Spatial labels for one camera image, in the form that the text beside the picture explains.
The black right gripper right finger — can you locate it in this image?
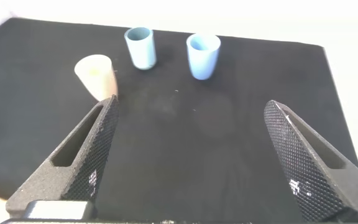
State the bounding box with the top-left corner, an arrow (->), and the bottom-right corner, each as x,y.
264,100 -> 358,223

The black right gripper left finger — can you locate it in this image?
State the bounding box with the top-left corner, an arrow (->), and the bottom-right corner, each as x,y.
6,94 -> 120,218

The cream plastic cup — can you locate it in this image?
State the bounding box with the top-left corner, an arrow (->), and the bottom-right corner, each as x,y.
74,54 -> 119,102

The black table cloth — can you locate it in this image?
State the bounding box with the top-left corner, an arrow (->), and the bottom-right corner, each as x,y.
0,17 -> 358,224

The teal plastic cup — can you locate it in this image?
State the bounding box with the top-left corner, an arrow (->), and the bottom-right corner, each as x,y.
124,27 -> 157,70

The light blue plastic cup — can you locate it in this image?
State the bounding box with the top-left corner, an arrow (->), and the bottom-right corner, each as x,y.
186,33 -> 222,81

